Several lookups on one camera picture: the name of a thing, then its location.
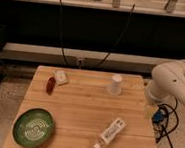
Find green ceramic bowl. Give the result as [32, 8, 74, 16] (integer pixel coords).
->
[12, 108, 55, 148]

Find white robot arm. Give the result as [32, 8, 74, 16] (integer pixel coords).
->
[145, 60, 185, 106]

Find small white square box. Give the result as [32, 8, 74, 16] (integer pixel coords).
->
[54, 70, 68, 85]

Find red oblong object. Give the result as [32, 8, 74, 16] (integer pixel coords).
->
[46, 77, 56, 95]

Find clear plastic bottle white label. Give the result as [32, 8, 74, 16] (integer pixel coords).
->
[93, 118, 126, 148]

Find white wall power outlet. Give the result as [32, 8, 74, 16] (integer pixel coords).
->
[76, 58, 84, 68]

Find left black hanging cable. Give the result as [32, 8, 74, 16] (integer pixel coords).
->
[49, 0, 76, 67]

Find black hanging cable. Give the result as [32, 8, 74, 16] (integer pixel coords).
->
[94, 0, 136, 72]
[49, 0, 76, 67]

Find right black hanging cable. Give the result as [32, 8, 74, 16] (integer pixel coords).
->
[94, 0, 136, 72]

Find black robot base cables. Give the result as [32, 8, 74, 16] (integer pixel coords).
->
[148, 95, 185, 148]

